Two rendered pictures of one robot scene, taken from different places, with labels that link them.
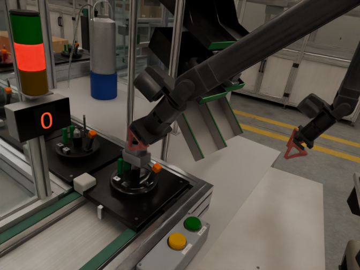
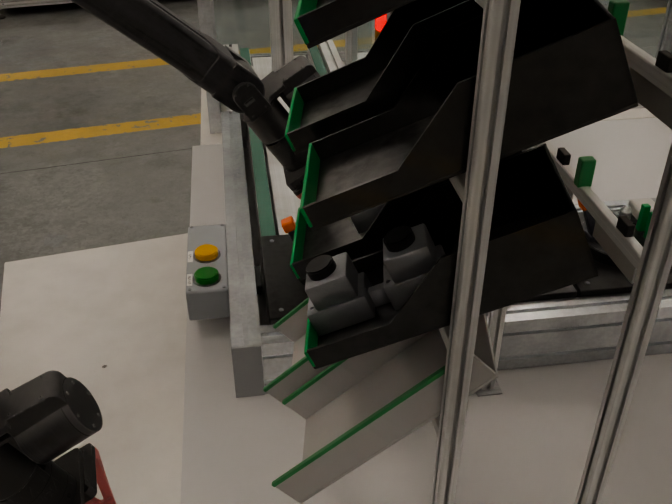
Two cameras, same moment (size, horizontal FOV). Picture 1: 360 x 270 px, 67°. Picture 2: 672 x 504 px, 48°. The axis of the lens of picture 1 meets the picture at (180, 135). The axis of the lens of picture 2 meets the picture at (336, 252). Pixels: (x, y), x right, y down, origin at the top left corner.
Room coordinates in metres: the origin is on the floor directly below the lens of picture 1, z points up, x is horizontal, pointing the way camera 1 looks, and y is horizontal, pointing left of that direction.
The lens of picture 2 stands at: (1.44, -0.54, 1.69)
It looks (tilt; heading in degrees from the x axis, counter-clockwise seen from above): 33 degrees down; 141
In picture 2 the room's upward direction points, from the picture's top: straight up
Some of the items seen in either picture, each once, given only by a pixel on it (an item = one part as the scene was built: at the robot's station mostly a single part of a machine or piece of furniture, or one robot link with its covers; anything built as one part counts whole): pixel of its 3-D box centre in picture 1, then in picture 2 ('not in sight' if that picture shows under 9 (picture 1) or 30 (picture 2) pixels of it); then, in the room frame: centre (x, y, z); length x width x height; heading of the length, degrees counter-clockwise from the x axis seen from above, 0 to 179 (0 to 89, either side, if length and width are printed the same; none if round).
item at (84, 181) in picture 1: (84, 184); not in sight; (0.60, 0.25, 0.97); 0.05 x 0.05 x 0.04; 59
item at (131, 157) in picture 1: (134, 149); not in sight; (0.63, 0.12, 1.08); 0.08 x 0.04 x 0.07; 59
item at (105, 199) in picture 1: (134, 185); (335, 272); (0.63, 0.11, 0.96); 0.24 x 0.24 x 0.02; 59
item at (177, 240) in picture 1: (177, 241); (206, 254); (0.45, -0.03, 0.96); 0.04 x 0.04 x 0.02
